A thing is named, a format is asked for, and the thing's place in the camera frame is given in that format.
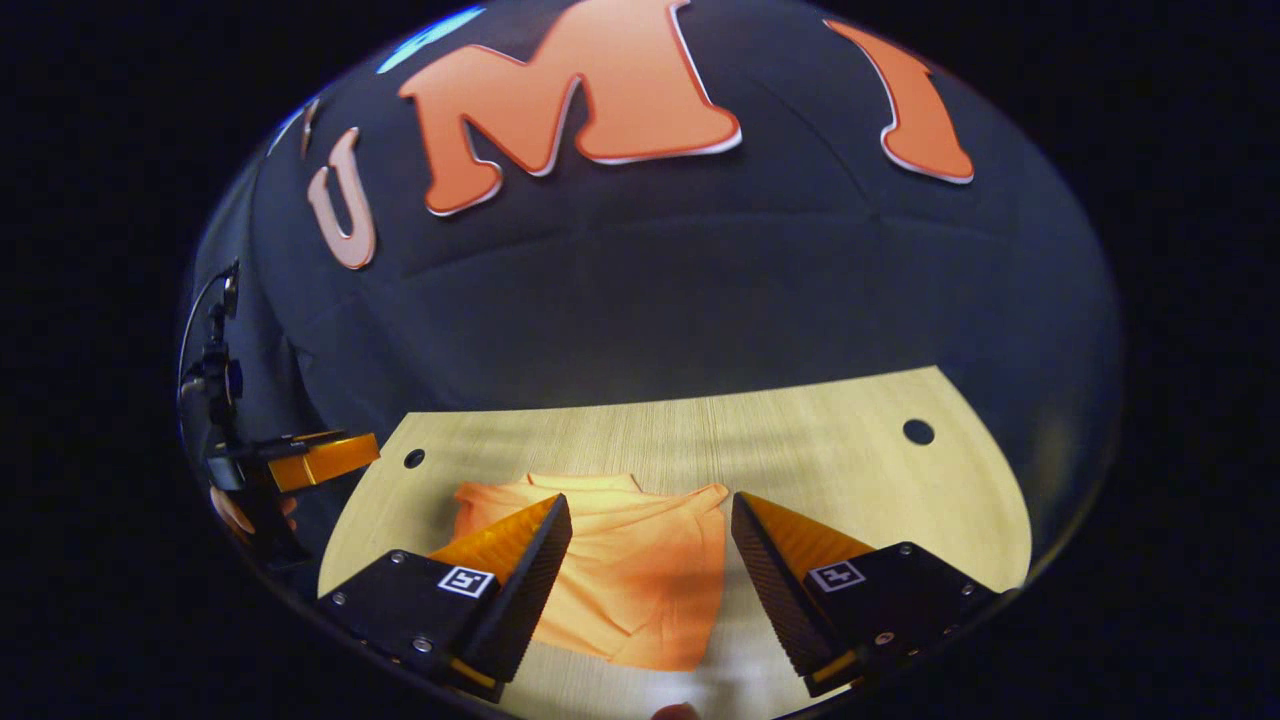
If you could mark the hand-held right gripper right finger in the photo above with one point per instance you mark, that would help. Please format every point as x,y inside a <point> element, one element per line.
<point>775,590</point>

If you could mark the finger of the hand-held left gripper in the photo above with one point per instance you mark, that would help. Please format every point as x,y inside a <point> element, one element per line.
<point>320,460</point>

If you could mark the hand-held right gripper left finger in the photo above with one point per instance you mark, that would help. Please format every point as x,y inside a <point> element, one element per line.
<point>525,590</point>

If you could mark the orange T-shirt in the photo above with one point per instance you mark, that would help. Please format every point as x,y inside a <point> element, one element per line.
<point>640,570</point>

